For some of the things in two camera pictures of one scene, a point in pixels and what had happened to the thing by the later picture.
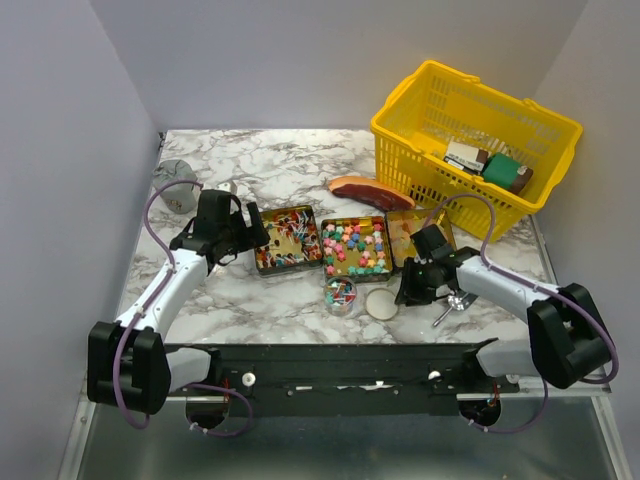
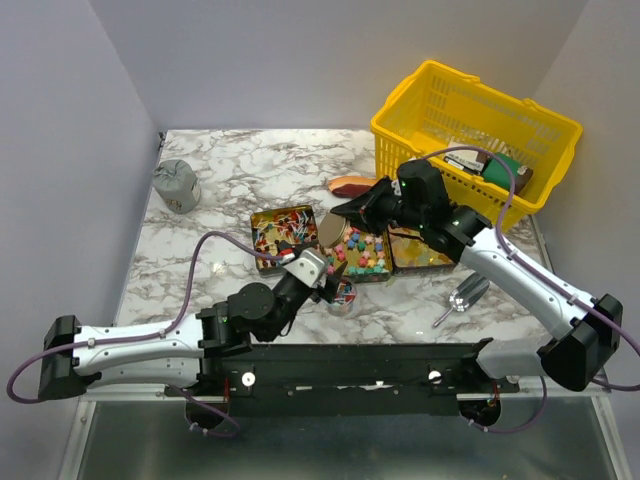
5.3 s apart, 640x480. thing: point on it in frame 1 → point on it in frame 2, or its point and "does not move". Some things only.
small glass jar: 339,295 does not move
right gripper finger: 410,291 → 354,210
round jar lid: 381,304 → 332,231
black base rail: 374,379 does not move
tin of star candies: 356,248 does not move
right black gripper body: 428,283 → 389,207
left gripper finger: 258,230 → 337,276
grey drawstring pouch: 178,197 does not move
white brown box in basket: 465,157 does not move
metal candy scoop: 457,302 does not move
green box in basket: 502,169 does not move
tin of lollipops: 294,242 does not move
